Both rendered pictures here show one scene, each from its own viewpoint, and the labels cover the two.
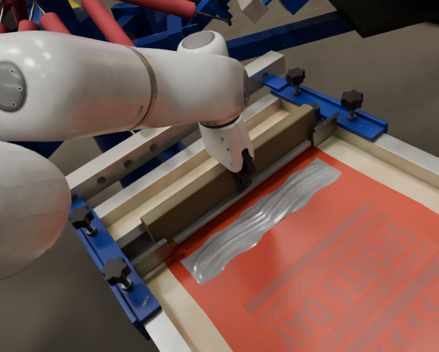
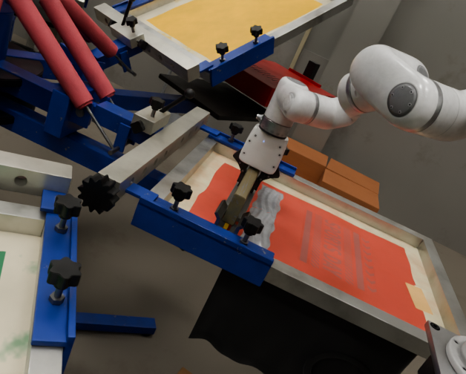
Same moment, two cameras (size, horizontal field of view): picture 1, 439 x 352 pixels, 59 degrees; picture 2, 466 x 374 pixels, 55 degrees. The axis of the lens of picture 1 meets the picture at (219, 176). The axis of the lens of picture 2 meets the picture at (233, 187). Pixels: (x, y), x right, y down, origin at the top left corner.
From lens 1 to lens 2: 0.96 m
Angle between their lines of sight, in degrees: 55
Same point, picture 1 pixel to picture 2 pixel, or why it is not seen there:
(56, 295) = not seen: outside the picture
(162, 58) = not seen: hidden behind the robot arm
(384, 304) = (353, 254)
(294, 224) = (284, 218)
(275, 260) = (292, 236)
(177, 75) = not seen: hidden behind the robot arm
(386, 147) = (301, 181)
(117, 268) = (257, 221)
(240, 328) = (308, 270)
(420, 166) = (323, 192)
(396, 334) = (366, 265)
